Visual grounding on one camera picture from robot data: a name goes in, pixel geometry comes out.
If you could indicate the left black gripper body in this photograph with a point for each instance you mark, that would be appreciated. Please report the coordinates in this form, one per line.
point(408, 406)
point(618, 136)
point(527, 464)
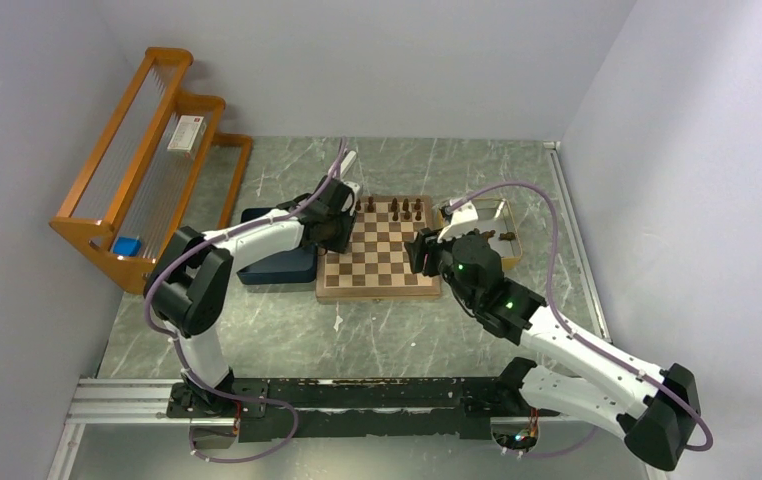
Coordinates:
point(339, 232)

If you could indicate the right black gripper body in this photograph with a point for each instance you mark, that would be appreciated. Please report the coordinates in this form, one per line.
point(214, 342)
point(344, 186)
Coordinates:
point(436, 252)

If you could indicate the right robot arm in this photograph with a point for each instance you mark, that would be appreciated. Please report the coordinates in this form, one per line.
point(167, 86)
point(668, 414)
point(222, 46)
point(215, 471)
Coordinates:
point(652, 409)

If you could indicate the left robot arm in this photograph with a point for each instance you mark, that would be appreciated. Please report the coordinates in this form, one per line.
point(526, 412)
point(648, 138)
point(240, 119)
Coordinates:
point(185, 294)

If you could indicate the wooden chess board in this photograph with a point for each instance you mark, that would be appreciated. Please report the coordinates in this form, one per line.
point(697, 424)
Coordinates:
point(375, 265)

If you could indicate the dark chess pieces pile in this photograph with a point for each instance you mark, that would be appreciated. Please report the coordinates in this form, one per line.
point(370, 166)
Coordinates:
point(491, 234)

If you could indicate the blue plastic tray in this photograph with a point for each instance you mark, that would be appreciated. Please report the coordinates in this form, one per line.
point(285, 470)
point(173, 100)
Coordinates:
point(275, 268)

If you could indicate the white plastic clip device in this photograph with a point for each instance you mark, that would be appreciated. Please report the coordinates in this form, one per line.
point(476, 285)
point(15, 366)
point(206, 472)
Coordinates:
point(347, 162)

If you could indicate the yellow metal tin tray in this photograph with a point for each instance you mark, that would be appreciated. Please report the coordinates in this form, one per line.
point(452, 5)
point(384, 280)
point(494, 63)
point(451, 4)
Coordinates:
point(494, 214)

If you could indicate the white red small box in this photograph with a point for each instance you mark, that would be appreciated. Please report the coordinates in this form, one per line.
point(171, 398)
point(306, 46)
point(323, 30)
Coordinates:
point(187, 135)

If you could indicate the orange wooden rack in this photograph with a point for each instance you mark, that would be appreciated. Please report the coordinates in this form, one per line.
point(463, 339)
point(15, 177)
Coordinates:
point(130, 185)

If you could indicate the blue small box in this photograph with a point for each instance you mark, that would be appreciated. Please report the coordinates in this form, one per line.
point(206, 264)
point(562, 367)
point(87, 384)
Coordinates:
point(127, 246)

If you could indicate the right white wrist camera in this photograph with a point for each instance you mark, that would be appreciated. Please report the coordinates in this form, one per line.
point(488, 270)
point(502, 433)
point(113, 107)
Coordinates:
point(460, 220)

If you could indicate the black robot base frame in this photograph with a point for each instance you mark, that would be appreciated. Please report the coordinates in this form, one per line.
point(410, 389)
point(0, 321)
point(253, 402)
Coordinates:
point(470, 408)

